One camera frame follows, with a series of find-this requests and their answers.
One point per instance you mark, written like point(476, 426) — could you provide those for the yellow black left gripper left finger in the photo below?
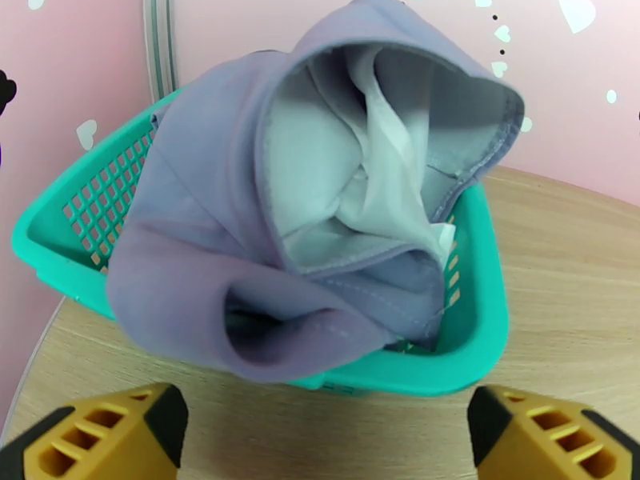
point(100, 443)

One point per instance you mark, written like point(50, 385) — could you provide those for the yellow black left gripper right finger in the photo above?
point(550, 443)

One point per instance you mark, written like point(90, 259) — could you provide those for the lavender purple garment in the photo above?
point(200, 193)

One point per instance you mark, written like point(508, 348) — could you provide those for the teal plastic mesh basket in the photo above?
point(470, 343)

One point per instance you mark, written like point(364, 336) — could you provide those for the small upright black bear sticker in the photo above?
point(5, 91)

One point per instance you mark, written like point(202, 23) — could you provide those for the aluminium corner post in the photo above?
point(160, 43)

